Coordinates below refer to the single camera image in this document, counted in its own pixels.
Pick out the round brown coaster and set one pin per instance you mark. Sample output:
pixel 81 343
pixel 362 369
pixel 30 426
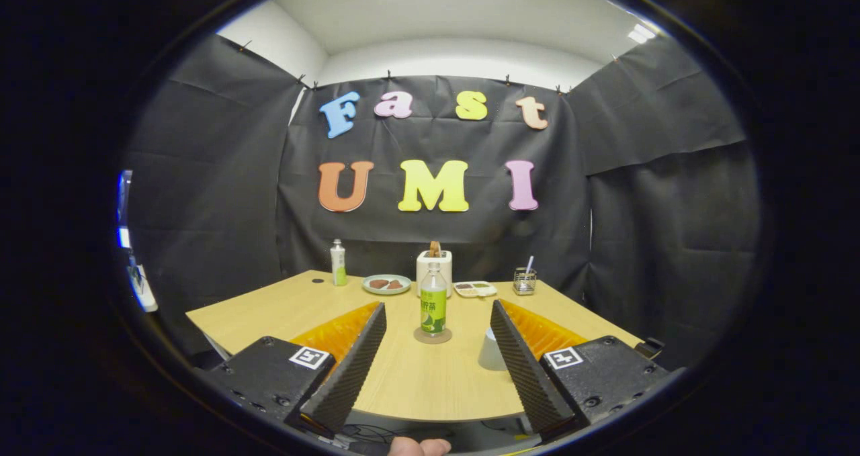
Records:
pixel 421 337

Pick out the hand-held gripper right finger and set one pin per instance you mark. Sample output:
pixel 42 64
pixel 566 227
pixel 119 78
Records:
pixel 527 382

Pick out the small black object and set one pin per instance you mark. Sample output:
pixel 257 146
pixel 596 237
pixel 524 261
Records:
pixel 650 348

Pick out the lit monitor screen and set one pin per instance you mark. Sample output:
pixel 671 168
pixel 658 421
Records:
pixel 123 207

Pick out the white cup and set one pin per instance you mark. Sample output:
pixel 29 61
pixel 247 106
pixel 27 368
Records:
pixel 490 355

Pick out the wooden table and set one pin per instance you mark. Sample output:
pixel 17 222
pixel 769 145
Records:
pixel 416 382

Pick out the white divided dish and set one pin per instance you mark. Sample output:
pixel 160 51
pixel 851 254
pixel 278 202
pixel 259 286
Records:
pixel 476 289

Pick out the green label juice bottle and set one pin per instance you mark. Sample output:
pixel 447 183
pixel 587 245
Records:
pixel 433 311

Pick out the pale green plate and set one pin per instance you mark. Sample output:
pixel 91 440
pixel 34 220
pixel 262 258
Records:
pixel 386 291

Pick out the small ceiling light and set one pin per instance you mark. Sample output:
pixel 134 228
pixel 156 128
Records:
pixel 640 33

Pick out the white toaster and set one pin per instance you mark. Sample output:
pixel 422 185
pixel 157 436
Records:
pixel 433 256

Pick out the white device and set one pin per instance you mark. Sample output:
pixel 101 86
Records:
pixel 144 291

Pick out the small white green bottle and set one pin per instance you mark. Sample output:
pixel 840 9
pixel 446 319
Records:
pixel 338 264

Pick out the black backdrop cloth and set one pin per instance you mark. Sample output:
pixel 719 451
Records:
pixel 215 174

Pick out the brown bread slice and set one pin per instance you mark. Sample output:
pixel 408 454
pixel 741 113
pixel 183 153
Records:
pixel 435 248

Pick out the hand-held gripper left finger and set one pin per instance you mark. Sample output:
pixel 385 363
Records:
pixel 349 382

